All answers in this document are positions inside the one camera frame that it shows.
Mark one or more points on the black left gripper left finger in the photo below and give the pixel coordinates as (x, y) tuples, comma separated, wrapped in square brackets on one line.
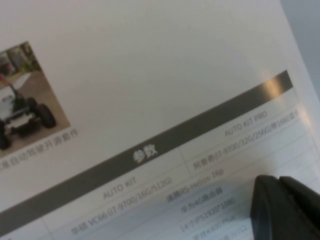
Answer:
[(272, 212)]

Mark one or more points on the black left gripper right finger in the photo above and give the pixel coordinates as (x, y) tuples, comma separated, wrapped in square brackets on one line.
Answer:
[(308, 207)]

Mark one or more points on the white product catalogue book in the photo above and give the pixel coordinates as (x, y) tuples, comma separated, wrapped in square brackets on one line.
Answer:
[(150, 87)]

